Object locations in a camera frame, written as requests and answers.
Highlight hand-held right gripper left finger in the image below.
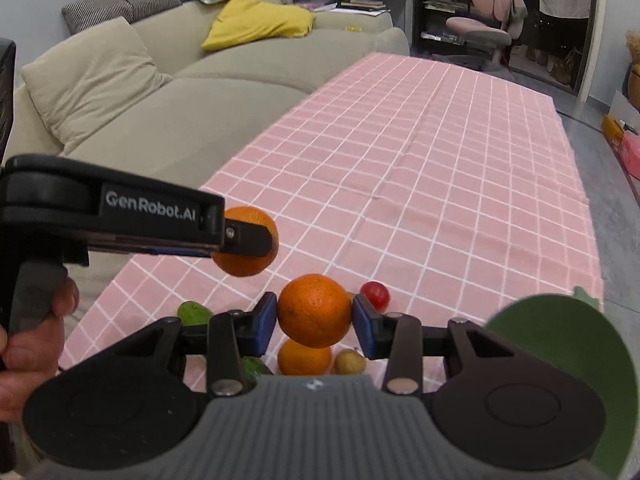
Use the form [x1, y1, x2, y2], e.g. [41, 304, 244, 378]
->
[119, 291, 279, 397]

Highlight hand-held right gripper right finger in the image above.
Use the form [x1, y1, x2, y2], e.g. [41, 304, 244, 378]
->
[351, 294, 507, 395]

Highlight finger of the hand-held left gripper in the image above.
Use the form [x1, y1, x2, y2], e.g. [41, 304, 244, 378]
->
[223, 219, 280, 258]

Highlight orange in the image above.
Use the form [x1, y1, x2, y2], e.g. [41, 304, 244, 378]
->
[211, 206, 279, 278]
[277, 338, 333, 377]
[277, 273, 353, 349]

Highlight brown kiwi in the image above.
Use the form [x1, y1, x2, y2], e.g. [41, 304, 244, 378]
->
[333, 349, 367, 376]

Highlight red tomato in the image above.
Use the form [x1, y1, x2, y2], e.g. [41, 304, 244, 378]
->
[360, 281, 391, 312]

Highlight green cucumber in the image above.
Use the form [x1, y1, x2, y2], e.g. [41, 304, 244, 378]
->
[177, 301, 275, 392]

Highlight green bowl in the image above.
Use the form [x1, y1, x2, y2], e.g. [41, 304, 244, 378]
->
[486, 286, 632, 479]

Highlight person's left hand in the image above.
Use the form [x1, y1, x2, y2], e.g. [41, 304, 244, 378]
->
[0, 277, 80, 424]

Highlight beige cushion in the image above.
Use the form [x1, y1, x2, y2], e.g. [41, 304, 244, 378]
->
[21, 16, 174, 156]

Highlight beige sofa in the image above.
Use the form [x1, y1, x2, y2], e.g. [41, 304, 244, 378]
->
[0, 0, 411, 311]

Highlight pink checked tablecloth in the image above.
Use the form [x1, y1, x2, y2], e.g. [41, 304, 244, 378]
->
[60, 52, 606, 396]

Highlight dark striped cushion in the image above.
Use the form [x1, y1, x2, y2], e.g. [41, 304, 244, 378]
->
[61, 0, 136, 35]

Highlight yellow cushion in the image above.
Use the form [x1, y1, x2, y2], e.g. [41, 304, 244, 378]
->
[201, 0, 317, 52]

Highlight flat books and papers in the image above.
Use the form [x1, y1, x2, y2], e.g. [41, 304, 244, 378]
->
[337, 0, 391, 16]

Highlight black shelf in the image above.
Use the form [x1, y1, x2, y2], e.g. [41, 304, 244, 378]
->
[417, 0, 481, 56]

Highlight pink box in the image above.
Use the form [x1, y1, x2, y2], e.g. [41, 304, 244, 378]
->
[618, 132, 640, 181]

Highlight orange box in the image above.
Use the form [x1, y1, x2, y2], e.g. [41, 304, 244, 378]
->
[601, 114, 626, 146]

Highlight brown bag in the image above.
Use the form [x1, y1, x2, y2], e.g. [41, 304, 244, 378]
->
[547, 50, 581, 86]

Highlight pink desk chair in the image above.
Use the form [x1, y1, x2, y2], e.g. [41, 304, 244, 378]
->
[445, 0, 529, 71]

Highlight dark sliding door frame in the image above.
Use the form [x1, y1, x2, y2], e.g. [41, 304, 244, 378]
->
[574, 0, 602, 94]

